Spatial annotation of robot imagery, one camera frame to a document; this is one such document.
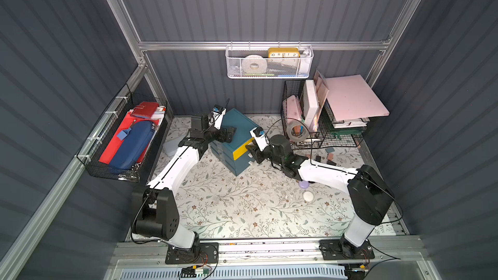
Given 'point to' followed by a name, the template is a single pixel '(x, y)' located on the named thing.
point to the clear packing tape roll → (300, 138)
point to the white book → (311, 105)
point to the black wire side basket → (94, 149)
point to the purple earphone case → (303, 184)
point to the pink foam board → (351, 97)
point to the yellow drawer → (241, 150)
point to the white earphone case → (308, 196)
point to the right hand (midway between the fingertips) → (255, 145)
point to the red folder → (115, 142)
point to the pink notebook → (294, 109)
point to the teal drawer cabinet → (224, 151)
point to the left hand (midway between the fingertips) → (227, 125)
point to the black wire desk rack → (302, 129)
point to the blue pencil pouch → (135, 142)
